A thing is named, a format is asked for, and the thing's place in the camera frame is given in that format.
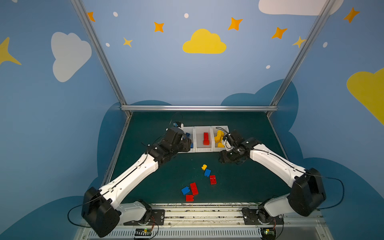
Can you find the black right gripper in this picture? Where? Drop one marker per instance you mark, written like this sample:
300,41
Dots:
228,156

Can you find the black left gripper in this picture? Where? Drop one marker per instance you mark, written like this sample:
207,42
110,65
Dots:
186,143

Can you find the red lego long brick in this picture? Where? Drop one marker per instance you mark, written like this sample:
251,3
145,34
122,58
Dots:
206,140
194,189

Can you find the blue lego bottom brick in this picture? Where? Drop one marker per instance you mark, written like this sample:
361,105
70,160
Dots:
185,190

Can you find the red lego bottom brick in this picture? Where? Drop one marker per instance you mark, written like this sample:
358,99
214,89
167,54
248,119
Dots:
189,198

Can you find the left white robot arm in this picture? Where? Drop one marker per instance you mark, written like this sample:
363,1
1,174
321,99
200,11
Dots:
102,208

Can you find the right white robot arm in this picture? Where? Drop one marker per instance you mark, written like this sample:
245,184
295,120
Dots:
307,188

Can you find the white left bin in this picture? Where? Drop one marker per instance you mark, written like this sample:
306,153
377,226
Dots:
186,145

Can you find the white middle bin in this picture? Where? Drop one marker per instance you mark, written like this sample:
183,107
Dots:
199,134

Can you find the red lego right brick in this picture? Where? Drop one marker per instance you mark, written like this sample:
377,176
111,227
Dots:
213,180

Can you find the horizontal aluminium back rail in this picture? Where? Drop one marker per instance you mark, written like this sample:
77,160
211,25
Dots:
199,108

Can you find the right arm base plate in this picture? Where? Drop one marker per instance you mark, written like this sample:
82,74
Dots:
252,216

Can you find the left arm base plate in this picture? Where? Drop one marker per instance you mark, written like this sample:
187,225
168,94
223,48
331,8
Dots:
156,216

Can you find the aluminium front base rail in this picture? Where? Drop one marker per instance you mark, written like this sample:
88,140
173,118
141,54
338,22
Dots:
222,221

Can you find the right aluminium frame post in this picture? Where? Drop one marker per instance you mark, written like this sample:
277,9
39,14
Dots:
304,49

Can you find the aluminium frame post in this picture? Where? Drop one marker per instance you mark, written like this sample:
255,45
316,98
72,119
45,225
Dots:
304,49
88,26

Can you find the left aluminium frame post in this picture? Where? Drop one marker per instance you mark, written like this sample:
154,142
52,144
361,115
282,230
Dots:
88,26

